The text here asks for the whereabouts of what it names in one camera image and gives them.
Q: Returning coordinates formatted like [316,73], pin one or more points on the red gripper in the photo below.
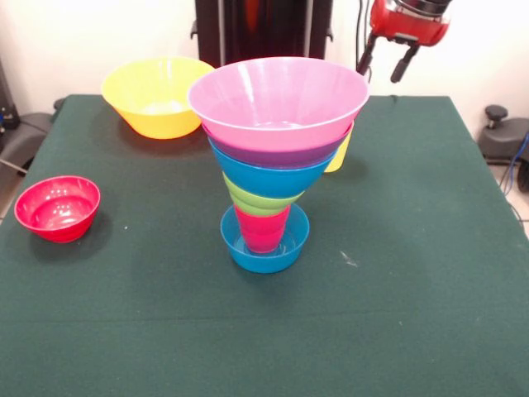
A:
[409,29]

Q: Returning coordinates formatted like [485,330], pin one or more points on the yellow cup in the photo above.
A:
[339,159]

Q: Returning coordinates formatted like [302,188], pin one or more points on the large pink bowl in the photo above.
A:
[277,95]

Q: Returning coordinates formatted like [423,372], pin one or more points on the purple bowl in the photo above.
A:
[273,157]

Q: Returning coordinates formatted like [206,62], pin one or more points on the blue bowl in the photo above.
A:
[268,180]

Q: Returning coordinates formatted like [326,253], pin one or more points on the small green bowl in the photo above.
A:
[252,202]

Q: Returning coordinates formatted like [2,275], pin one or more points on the red cup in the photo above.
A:
[262,231]

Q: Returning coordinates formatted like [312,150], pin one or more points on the translucent teal bowl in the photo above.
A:
[264,260]

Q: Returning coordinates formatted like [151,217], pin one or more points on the large yellow bowl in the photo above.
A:
[153,103]

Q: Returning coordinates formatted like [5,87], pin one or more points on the small red bowl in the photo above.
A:
[58,211]

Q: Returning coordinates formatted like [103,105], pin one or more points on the black levelling knob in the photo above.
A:
[496,113]
[59,105]

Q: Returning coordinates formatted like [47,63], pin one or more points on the dark green tablecloth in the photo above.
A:
[264,331]

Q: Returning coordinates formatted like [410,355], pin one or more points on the black equipment box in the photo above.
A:
[7,99]

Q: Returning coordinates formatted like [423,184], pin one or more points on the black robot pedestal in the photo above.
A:
[268,33]

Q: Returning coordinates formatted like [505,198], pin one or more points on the grey pedestal leg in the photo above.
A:
[25,136]
[504,140]

